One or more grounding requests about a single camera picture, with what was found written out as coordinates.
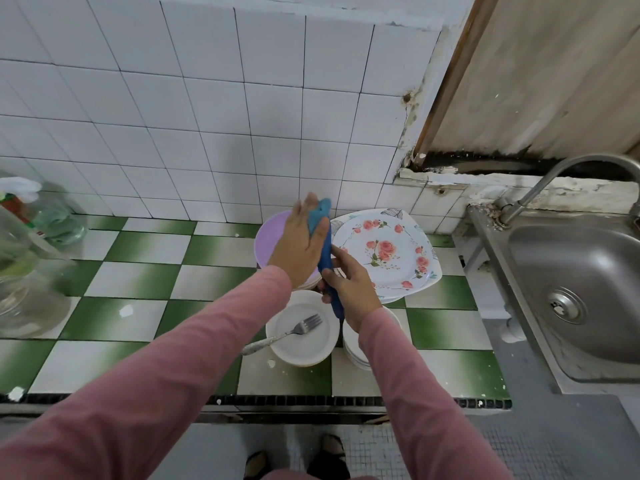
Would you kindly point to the person's left hand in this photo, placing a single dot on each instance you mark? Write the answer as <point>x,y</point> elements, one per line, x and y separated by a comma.
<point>298,250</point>

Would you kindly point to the person's right hand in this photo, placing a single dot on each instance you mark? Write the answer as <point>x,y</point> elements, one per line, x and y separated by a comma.
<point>352,287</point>

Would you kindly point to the blue rice paddle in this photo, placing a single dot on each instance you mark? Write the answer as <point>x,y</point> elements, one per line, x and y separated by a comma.
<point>326,260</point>

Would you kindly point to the purple plastic bowl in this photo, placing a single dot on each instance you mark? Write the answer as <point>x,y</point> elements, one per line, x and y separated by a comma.
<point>268,240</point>

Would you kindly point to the blue cleaning cloth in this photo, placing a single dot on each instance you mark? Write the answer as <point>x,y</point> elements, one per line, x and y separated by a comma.
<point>320,217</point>

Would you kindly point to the stack of floral plates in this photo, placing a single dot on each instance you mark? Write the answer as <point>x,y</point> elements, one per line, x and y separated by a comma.
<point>395,250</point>

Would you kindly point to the metal fork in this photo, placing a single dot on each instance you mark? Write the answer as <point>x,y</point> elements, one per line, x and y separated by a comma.
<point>305,324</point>

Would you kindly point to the stack of white saucers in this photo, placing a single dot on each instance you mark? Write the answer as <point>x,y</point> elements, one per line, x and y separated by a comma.
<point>352,347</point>

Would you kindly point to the white bowl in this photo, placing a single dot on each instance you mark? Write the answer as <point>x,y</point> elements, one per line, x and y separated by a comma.
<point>310,350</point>

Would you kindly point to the person's left forearm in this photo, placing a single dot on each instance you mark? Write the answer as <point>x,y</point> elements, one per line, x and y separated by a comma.
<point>150,395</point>

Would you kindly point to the person's right forearm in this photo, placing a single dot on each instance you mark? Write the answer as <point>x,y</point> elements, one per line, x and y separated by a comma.
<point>430,405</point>

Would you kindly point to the green checkered tile countertop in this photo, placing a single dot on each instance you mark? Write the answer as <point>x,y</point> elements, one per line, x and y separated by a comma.
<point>130,280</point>

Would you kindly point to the person's right leg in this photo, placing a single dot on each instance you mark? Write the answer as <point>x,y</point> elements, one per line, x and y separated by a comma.
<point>330,457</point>

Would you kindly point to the person's leg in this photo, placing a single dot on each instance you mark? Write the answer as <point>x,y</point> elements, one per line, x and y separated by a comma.
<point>330,457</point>
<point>258,465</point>

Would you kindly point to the person's left leg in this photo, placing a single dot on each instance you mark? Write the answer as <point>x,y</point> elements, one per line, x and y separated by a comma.
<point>258,465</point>

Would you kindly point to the chrome faucet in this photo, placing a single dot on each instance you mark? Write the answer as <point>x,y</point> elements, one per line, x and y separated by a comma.
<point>560,175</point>

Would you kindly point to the clear bottle with green liquid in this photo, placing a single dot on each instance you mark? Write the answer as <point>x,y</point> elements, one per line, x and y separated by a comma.
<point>55,225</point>

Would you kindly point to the stainless steel sink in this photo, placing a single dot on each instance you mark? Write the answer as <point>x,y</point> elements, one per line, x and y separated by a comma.
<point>600,265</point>

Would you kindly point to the large clear plastic bottle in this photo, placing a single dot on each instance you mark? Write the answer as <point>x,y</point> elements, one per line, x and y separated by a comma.
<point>25,295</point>

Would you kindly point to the weathered wooden board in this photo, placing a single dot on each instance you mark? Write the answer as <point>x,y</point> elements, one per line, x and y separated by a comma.
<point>550,75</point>

